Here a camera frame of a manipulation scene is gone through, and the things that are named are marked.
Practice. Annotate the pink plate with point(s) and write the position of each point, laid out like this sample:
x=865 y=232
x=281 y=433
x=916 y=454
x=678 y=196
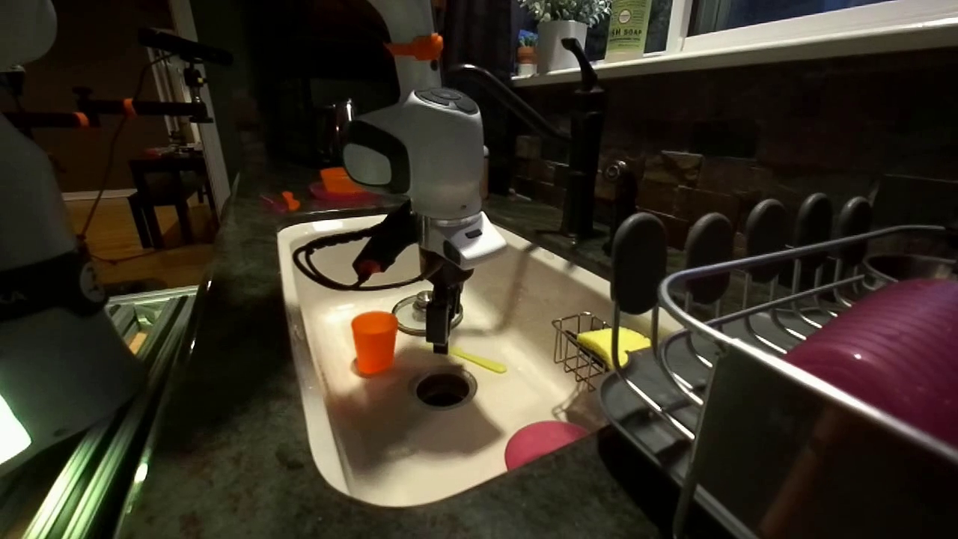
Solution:
x=542 y=443

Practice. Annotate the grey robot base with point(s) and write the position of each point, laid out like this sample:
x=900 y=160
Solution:
x=49 y=299

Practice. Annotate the orange plastic cup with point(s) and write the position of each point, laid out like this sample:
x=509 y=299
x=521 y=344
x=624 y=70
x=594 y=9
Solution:
x=374 y=344

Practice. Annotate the round metal sink stopper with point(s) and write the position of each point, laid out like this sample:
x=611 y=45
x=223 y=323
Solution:
x=409 y=316

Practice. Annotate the aluminium frame rail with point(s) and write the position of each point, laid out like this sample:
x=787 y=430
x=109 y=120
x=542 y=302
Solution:
x=109 y=419

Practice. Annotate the potted plant white pot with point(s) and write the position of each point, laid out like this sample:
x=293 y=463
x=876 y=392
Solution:
x=560 y=33

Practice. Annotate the black kitchen faucet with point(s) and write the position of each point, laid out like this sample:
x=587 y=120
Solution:
x=570 y=130

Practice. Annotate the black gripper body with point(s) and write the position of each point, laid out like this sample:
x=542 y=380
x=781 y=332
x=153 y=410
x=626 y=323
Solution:
x=445 y=268

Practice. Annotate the metal sink drain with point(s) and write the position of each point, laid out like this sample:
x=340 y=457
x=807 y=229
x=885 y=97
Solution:
x=445 y=389

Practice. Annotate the black camera stand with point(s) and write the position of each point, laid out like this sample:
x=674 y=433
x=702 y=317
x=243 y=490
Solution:
x=151 y=100

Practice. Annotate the dark wooden stool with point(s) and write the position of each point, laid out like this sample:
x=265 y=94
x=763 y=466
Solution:
x=169 y=196

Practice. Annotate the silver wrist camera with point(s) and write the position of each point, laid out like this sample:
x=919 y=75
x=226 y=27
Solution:
x=476 y=244

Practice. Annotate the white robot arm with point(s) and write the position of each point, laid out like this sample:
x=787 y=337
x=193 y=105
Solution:
x=424 y=130

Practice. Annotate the yellow sponge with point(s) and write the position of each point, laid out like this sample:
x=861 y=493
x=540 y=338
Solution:
x=611 y=344

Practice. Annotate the yellow plastic knife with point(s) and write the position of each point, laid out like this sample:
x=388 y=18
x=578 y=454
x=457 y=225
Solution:
x=481 y=361

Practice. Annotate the magenta plates stack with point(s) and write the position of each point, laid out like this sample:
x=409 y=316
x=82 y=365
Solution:
x=886 y=349

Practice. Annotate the cream sink basin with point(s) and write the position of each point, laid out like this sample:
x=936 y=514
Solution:
x=340 y=419

